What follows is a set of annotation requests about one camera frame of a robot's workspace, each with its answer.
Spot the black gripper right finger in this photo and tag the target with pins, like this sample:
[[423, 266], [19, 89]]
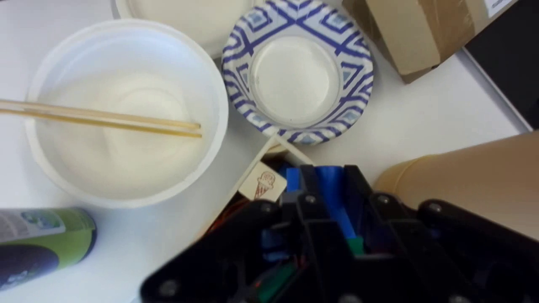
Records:
[[436, 252]]

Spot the wooden chopsticks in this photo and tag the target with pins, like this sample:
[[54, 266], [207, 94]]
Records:
[[101, 118]]

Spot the brown cardboard box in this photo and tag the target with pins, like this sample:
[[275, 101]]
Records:
[[416, 35]]

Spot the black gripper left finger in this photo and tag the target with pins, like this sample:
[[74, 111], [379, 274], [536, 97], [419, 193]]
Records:
[[285, 251]]

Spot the blue patterned paper bowl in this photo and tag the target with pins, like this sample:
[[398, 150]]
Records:
[[298, 69]]

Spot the wooden box of blocks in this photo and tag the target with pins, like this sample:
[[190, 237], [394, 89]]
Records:
[[261, 178]]

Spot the black laptop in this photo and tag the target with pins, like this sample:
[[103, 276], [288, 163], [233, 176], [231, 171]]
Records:
[[507, 52]]

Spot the white bowl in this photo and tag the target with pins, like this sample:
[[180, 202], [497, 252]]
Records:
[[130, 67]]

